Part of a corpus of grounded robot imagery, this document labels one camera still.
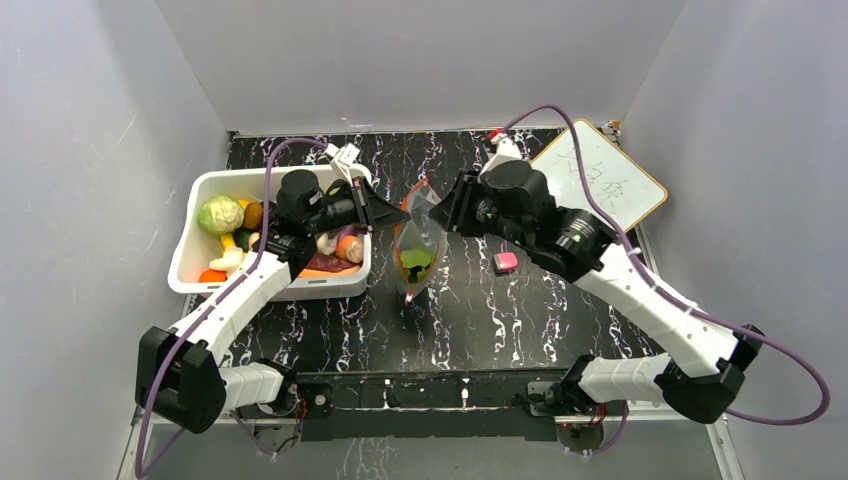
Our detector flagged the green leafy vegetable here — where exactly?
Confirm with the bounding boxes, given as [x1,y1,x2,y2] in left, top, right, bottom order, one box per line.
[400,247,434,285]

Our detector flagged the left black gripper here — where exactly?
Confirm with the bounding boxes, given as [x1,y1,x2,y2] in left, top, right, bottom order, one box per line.
[307,178,412,238]

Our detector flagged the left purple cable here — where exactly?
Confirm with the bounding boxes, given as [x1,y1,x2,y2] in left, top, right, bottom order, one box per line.
[134,137,333,480]

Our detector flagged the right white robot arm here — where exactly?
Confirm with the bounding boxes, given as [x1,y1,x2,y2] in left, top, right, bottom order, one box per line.
[429,161,759,424]

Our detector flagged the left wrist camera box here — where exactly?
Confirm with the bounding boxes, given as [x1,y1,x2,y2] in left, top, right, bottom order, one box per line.
[325,143,361,186]

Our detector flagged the pale green cabbage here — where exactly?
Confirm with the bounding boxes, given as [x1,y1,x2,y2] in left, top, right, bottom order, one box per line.
[196,194,244,235]

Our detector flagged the purple cable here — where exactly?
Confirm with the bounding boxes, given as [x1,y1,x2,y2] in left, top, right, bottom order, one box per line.
[488,104,832,427]
[134,137,333,480]

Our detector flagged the clear zip top bag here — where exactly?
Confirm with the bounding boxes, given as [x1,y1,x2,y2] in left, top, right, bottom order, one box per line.
[392,178,447,305]

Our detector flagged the small pink eraser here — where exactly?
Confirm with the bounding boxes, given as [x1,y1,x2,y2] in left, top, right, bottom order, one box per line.
[493,251,518,275]

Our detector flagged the small whiteboard yellow frame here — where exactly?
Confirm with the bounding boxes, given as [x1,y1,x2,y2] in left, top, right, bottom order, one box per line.
[531,118,668,231]

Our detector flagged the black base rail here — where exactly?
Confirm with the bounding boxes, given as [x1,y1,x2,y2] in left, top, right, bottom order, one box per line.
[135,367,664,444]

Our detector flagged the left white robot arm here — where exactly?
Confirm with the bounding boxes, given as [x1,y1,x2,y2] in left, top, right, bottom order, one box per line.
[135,169,410,434]

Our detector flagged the white plastic bin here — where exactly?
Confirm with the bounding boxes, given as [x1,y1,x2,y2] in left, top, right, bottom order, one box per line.
[167,168,372,302]

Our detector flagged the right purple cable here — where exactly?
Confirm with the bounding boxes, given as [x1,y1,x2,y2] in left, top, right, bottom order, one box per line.
[488,104,832,427]

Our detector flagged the white mushroom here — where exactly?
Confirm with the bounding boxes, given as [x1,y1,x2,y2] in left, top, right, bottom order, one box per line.
[208,246,246,276]

